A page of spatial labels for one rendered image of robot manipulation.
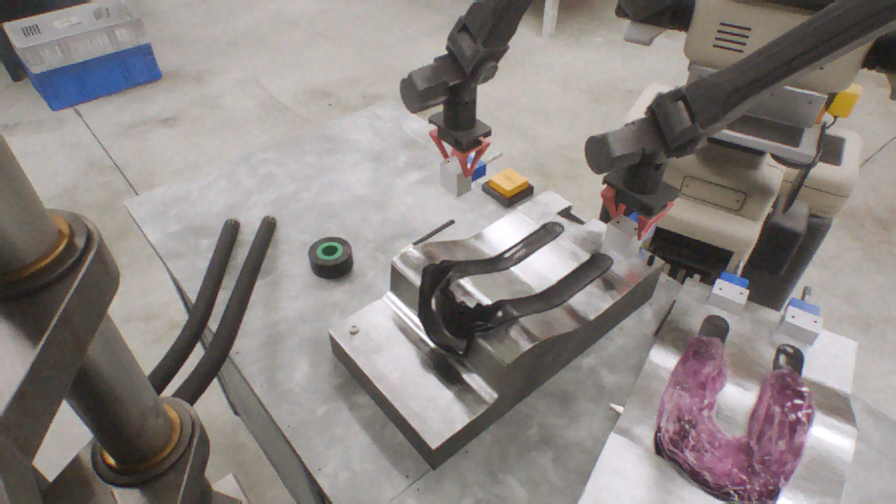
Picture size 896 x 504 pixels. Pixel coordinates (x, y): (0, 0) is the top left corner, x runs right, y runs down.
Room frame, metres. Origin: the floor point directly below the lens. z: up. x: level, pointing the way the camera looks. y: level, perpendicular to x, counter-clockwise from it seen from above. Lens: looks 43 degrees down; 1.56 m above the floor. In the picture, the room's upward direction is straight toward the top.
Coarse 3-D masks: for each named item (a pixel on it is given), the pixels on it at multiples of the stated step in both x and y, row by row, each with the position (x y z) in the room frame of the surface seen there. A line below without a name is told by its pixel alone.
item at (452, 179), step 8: (496, 152) 0.94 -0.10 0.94; (448, 160) 0.89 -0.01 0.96; (456, 160) 0.89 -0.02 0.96; (480, 160) 0.91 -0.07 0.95; (488, 160) 0.92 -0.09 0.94; (440, 168) 0.88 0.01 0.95; (448, 168) 0.87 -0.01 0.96; (456, 168) 0.87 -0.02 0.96; (480, 168) 0.89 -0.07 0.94; (440, 176) 0.88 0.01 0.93; (448, 176) 0.87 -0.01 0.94; (456, 176) 0.85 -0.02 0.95; (464, 176) 0.86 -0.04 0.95; (472, 176) 0.88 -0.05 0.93; (480, 176) 0.89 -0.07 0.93; (440, 184) 0.89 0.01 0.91; (448, 184) 0.87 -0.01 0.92; (456, 184) 0.85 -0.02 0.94; (464, 184) 0.86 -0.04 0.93; (456, 192) 0.85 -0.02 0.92; (464, 192) 0.86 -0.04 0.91
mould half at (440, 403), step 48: (480, 240) 0.75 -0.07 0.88; (576, 240) 0.75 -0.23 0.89; (480, 288) 0.60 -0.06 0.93; (528, 288) 0.63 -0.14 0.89; (624, 288) 0.64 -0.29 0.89; (336, 336) 0.56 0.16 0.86; (384, 336) 0.56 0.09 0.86; (480, 336) 0.50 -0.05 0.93; (528, 336) 0.50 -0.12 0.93; (576, 336) 0.55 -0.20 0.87; (384, 384) 0.47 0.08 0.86; (432, 384) 0.47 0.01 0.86; (480, 384) 0.47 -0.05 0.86; (528, 384) 0.49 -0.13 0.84; (432, 432) 0.40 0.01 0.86; (480, 432) 0.43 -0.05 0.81
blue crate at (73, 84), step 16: (128, 48) 3.05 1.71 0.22; (144, 48) 3.12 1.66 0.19; (80, 64) 2.89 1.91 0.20; (96, 64) 2.94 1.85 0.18; (112, 64) 2.99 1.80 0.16; (128, 64) 3.04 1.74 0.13; (144, 64) 3.10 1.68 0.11; (32, 80) 3.00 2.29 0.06; (48, 80) 2.78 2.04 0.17; (64, 80) 2.83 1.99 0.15; (80, 80) 2.87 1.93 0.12; (96, 80) 2.92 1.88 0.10; (112, 80) 2.97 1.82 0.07; (128, 80) 3.02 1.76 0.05; (144, 80) 3.08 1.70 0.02; (48, 96) 2.76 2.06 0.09; (64, 96) 2.81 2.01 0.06; (80, 96) 2.85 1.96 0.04; (96, 96) 2.90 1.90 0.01
